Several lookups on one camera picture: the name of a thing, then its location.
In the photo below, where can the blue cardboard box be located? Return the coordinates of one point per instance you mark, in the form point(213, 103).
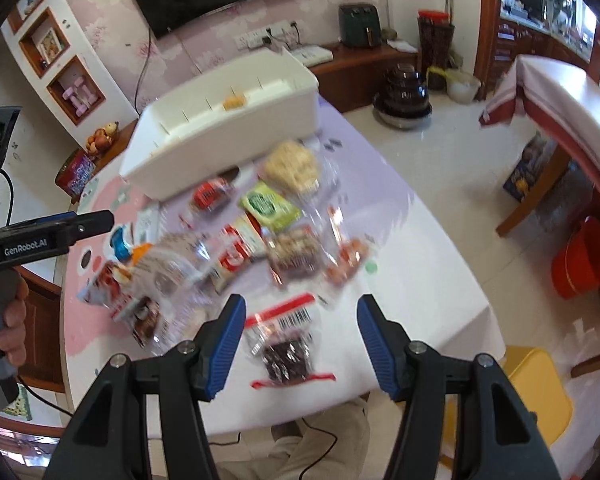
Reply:
point(529, 165)

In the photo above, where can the orange snack packet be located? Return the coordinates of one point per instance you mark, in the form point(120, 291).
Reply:
point(140, 253)

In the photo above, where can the small yellow snack piece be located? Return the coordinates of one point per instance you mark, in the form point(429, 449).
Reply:
point(234, 102)

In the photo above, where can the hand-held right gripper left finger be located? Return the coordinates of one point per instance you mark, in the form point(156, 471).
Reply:
point(224, 347)

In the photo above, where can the green snack packet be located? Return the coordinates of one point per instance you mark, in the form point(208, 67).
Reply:
point(269, 207)

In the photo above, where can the pink dumbbells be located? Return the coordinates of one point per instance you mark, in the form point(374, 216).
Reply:
point(81, 96)

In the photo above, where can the wooden television cabinet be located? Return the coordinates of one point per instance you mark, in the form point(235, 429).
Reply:
point(360, 80)

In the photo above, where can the white wall shelf unit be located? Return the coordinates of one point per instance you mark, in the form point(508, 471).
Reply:
point(115, 90)

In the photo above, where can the clear packet of orange snacks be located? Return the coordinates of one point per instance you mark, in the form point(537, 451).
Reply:
point(351, 256)

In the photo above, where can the rice cracker packet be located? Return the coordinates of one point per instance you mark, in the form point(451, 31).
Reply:
point(291, 166)

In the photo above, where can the yellow plastic stool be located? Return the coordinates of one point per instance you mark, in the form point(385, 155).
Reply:
point(527, 390)

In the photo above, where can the large clear snack packet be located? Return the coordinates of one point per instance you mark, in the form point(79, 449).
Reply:
point(177, 272)

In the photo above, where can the small picture frame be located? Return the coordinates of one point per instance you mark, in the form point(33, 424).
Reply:
point(49, 44)

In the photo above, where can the small red snack packet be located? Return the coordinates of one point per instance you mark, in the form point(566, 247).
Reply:
point(210, 195)

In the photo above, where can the wooden door frame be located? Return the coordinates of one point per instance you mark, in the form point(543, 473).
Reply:
point(487, 25)

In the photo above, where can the dark brown red snack packet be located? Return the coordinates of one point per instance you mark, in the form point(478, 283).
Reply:
point(142, 317)

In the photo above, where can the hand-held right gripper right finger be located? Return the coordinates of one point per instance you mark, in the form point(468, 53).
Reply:
point(376, 347)

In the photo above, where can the dark basket with red lid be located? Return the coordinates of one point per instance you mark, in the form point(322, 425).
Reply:
point(436, 42)

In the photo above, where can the fruit bowl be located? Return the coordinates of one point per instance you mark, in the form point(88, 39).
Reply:
point(102, 137)

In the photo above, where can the small white packet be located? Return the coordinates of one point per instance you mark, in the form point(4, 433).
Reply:
point(147, 225)

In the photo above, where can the person's left hand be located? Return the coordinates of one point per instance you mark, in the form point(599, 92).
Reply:
point(14, 310)

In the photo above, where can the red and white snack packet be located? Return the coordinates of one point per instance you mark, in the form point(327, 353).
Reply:
point(236, 252)

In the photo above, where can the pink cartoon tablecloth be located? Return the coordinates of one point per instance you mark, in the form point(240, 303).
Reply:
point(420, 270)

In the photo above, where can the brown nut bar packet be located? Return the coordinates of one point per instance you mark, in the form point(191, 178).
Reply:
point(292, 254)

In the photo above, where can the white wall socket strip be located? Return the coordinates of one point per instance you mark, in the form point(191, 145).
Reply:
point(260, 36)

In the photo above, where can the white plastic storage box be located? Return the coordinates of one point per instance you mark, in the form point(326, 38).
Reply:
point(205, 152)

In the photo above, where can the red white picture snack packet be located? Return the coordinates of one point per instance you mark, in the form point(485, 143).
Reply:
point(105, 286)

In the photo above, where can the red plastic bucket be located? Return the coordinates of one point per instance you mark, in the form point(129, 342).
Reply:
point(580, 267)

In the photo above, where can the white cloth covered table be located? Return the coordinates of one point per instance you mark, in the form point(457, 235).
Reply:
point(560, 92)

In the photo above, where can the stack of dark bowls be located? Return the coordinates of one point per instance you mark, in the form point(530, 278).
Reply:
point(404, 91)

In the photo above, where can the white plastic bucket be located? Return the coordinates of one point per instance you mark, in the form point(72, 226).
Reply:
point(462, 87)

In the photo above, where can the dark dried fruit packet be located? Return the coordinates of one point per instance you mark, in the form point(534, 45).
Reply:
point(285, 350)

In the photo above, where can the blue snack packet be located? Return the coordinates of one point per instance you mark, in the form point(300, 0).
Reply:
point(121, 246)

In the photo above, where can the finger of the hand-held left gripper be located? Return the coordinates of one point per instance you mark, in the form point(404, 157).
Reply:
point(92, 222)

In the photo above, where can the wooden door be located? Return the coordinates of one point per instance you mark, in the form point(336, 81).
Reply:
point(42, 330)

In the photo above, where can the white set-top box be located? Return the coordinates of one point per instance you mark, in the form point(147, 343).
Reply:
point(310, 55)

